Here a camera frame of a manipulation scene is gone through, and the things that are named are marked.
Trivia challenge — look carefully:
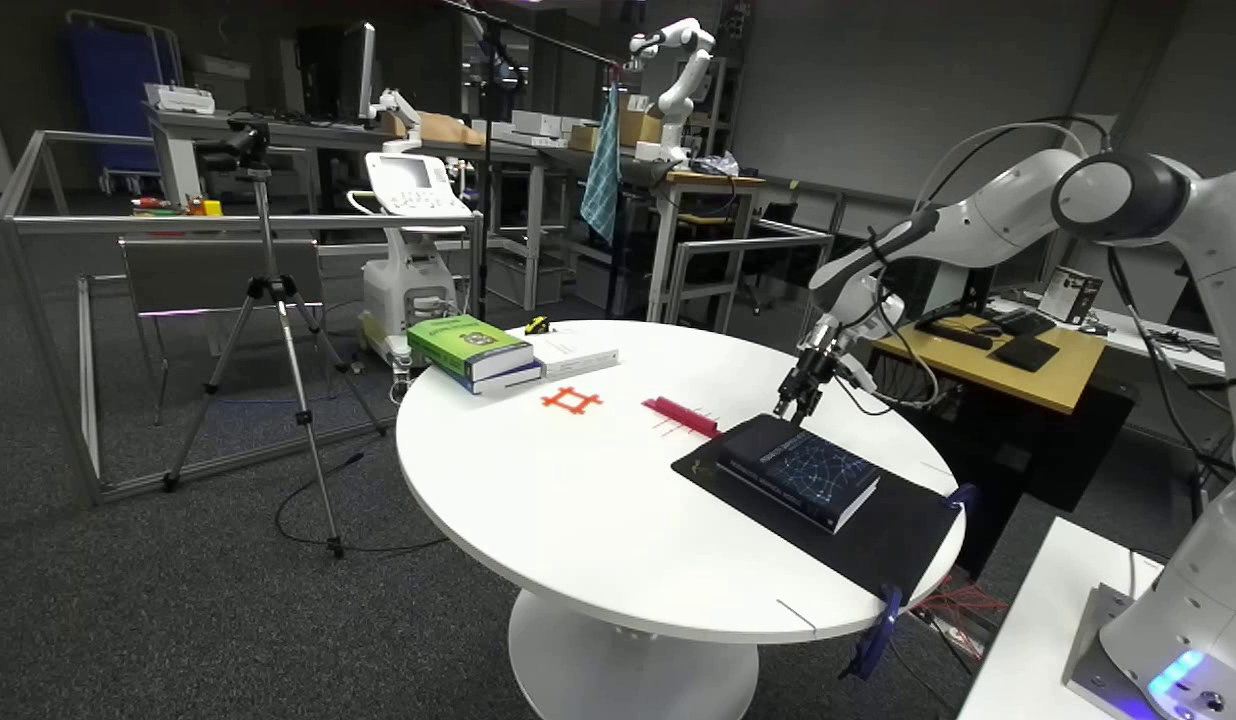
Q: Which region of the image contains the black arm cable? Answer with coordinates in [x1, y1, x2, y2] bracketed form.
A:
[853, 115, 1236, 485]

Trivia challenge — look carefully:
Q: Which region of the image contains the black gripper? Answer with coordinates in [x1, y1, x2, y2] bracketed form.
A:
[771, 327, 849, 426]

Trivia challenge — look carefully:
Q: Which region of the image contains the teal hanging cloth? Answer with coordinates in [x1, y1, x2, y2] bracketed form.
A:
[575, 82, 628, 250]

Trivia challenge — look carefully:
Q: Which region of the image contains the blue cabinet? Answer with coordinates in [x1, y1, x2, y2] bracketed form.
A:
[65, 8, 185, 181]

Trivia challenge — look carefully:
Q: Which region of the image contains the black slanted boom pole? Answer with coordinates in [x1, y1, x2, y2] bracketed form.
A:
[437, 0, 648, 80]

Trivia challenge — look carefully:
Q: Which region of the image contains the white table pedestal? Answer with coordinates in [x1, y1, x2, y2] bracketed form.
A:
[502, 583, 765, 720]

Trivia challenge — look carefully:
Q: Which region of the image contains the white flat book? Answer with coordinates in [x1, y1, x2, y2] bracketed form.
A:
[511, 327, 622, 382]

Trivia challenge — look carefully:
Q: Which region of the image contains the red strip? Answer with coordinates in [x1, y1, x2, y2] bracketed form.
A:
[640, 392, 724, 444]

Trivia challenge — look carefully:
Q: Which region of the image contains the dark blue star-map book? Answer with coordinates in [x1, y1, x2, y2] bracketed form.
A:
[713, 411, 882, 539]

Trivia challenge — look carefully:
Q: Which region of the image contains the wooden desk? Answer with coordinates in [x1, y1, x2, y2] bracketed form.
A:
[870, 304, 1112, 420]

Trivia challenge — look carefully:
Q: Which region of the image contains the green book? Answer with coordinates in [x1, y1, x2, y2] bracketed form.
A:
[403, 312, 538, 382]

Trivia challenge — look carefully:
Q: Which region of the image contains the white equipment cart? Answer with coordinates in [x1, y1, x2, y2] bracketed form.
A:
[344, 148, 480, 373]

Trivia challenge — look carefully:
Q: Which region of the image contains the white robot base platform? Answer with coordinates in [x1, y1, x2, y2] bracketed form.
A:
[951, 512, 1168, 720]

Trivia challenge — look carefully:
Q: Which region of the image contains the black rectangular mat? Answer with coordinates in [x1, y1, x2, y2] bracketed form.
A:
[669, 411, 974, 607]

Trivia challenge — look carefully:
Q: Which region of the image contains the blue white book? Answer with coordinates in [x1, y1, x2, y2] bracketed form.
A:
[427, 353, 551, 401]

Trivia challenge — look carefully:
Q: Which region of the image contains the grey metal frame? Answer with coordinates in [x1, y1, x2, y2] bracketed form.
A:
[0, 122, 487, 486]

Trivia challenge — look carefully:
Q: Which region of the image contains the orange tape square mark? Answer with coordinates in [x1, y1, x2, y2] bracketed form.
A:
[538, 382, 607, 420]

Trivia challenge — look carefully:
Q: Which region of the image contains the black camera tripod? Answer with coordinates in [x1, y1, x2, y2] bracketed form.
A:
[160, 115, 389, 563]

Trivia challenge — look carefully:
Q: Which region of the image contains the black mouse pad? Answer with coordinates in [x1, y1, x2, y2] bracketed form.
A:
[985, 330, 1065, 375]

